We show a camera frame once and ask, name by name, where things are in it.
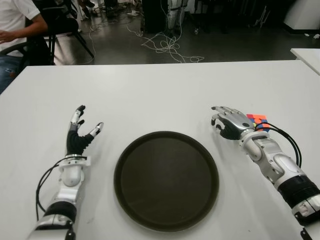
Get white side table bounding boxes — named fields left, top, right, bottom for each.
left=289, top=48, right=320, bottom=76

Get black office chair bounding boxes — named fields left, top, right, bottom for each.
left=32, top=0, right=95, bottom=66

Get white standing robot legs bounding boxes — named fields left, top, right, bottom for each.
left=167, top=0, right=185, bottom=32

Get left arm black cables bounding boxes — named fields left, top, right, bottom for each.
left=36, top=158, right=68, bottom=218

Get white box cabinet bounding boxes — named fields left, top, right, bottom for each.
left=283, top=0, right=320, bottom=35

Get black cabinet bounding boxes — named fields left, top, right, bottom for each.
left=142, top=0, right=170, bottom=35

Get arm black cables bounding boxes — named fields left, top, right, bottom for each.
left=254, top=119, right=302, bottom=168
left=36, top=158, right=68, bottom=218

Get tangled white floor cable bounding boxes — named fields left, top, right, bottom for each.
left=126, top=23, right=205, bottom=64

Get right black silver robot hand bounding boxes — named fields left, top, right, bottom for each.
left=211, top=105, right=256, bottom=140

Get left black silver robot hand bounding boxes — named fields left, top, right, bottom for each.
left=65, top=104, right=105, bottom=158

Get right arm black cables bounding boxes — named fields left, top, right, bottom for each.
left=254, top=119, right=302, bottom=168

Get dark brown round plate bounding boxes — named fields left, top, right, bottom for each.
left=113, top=130, right=220, bottom=232

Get person in white shirt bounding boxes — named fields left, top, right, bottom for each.
left=0, top=0, right=48, bottom=93

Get multicoloured Rubik's cube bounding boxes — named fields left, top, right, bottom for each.
left=246, top=113, right=271, bottom=133

